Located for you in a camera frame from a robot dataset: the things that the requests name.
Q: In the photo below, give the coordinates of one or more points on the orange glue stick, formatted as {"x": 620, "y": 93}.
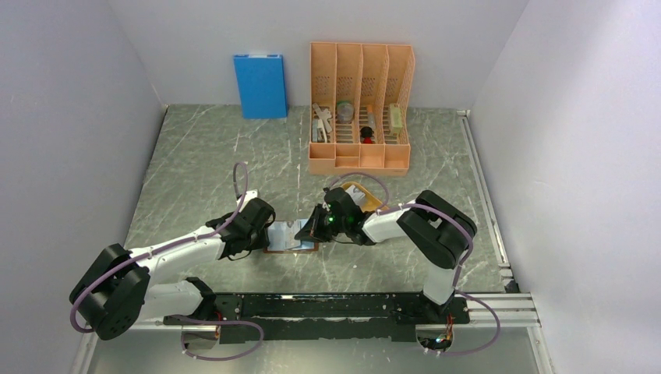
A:
{"x": 371, "y": 120}

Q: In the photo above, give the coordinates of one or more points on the yellow oval tray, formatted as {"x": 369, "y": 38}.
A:
{"x": 373, "y": 203}

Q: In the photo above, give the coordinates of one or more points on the green eraser block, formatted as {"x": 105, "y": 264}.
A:
{"x": 396, "y": 119}

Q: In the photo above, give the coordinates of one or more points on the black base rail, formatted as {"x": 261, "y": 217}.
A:
{"x": 331, "y": 316}

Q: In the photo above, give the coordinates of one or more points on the grey metal clips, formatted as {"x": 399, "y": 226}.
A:
{"x": 322, "y": 124}

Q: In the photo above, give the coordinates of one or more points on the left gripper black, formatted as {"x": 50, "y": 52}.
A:
{"x": 261, "y": 241}

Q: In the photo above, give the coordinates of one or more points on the orange desk organizer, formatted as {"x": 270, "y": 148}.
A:
{"x": 376, "y": 74}

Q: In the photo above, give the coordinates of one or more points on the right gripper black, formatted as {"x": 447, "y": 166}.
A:
{"x": 312, "y": 231}

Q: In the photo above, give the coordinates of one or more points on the grey round tin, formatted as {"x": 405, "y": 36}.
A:
{"x": 345, "y": 112}

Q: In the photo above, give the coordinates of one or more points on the blue box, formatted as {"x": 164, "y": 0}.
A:
{"x": 261, "y": 84}

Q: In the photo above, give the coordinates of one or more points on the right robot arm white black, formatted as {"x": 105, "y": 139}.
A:
{"x": 442, "y": 233}

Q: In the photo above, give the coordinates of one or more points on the credit cards stack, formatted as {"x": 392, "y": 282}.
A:
{"x": 356, "y": 194}

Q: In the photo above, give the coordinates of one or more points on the black red small object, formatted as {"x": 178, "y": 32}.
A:
{"x": 367, "y": 135}

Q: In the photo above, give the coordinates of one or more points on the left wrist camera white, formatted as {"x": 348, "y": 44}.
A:
{"x": 248, "y": 195}

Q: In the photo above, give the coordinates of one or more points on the brown leather card holder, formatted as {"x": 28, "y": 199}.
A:
{"x": 281, "y": 236}

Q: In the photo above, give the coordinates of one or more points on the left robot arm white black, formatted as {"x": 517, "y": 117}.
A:
{"x": 125, "y": 286}

